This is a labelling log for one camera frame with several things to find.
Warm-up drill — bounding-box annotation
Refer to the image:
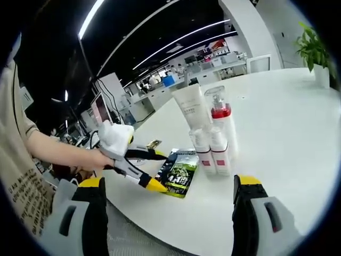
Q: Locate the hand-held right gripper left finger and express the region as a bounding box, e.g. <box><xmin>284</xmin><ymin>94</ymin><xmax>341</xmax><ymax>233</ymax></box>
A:
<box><xmin>39</xmin><ymin>175</ymin><xmax>109</xmax><ymax>256</ymax></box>

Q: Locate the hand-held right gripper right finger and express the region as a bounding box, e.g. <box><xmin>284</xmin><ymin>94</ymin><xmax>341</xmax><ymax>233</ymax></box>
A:
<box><xmin>232</xmin><ymin>174</ymin><xmax>304</xmax><ymax>256</ymax></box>

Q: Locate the green black skincare sachet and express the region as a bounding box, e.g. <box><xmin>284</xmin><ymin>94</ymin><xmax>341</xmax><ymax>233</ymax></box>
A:
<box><xmin>157</xmin><ymin>148</ymin><xmax>200</xmax><ymax>199</ymax></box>

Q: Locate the small white skincare pump bottle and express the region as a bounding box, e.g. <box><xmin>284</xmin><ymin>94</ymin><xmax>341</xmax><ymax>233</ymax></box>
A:
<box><xmin>188</xmin><ymin>127</ymin><xmax>213</xmax><ymax>177</ymax></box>
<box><xmin>209</xmin><ymin>126</ymin><xmax>230</xmax><ymax>177</ymax></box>

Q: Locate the white skincare tube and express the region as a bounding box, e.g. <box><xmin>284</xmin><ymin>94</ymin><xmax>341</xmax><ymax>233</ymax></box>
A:
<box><xmin>170</xmin><ymin>83</ymin><xmax>214</xmax><ymax>134</ymax></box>

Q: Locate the tall red-collared skincare pump bottle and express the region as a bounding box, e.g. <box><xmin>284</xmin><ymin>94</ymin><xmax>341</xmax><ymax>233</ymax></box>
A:
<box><xmin>204</xmin><ymin>85</ymin><xmax>238</xmax><ymax>161</ymax></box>

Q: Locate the person's left hand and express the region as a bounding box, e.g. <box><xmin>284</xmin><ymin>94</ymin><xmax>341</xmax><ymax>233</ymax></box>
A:
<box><xmin>79</xmin><ymin>148</ymin><xmax>117</xmax><ymax>171</ymax></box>

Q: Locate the white framed monitor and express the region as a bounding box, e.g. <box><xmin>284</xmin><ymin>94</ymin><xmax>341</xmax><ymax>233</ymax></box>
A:
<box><xmin>90</xmin><ymin>92</ymin><xmax>111</xmax><ymax>127</ymax></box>

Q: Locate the white office workbench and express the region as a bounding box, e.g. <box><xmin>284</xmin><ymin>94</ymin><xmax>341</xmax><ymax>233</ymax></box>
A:
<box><xmin>125</xmin><ymin>57</ymin><xmax>248</xmax><ymax>121</ymax></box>

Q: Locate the blue plastic bin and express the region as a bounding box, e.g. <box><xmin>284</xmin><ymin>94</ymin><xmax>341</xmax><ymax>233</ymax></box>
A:
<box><xmin>162</xmin><ymin>75</ymin><xmax>177</xmax><ymax>87</ymax></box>

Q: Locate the ceiling light bar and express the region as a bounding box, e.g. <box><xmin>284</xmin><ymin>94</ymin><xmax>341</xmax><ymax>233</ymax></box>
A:
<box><xmin>78</xmin><ymin>0</ymin><xmax>106</xmax><ymax>38</ymax></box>

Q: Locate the white mesh-back chair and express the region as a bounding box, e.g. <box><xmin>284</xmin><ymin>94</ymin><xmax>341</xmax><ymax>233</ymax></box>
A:
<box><xmin>246</xmin><ymin>54</ymin><xmax>272</xmax><ymax>74</ymax></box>

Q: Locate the potted green plant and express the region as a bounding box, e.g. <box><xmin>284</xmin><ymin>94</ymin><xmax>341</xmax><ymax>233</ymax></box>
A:
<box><xmin>294</xmin><ymin>21</ymin><xmax>338</xmax><ymax>90</ymax></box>

